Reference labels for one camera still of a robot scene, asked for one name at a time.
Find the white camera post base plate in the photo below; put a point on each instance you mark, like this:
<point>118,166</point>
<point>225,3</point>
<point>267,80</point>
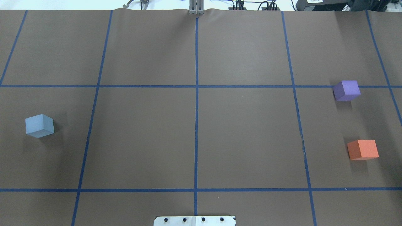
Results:
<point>195,221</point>

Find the orange foam block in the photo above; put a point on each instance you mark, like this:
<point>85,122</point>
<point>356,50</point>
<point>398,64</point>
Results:
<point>362,150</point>

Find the light blue foam block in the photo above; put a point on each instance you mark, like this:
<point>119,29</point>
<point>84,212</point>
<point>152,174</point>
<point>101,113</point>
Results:
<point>39,126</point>

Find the purple foam block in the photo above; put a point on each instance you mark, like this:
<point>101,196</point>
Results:
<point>346,90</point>

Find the metal clamp at table edge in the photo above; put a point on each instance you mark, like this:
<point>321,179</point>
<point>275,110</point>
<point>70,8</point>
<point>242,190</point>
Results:
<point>196,7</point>

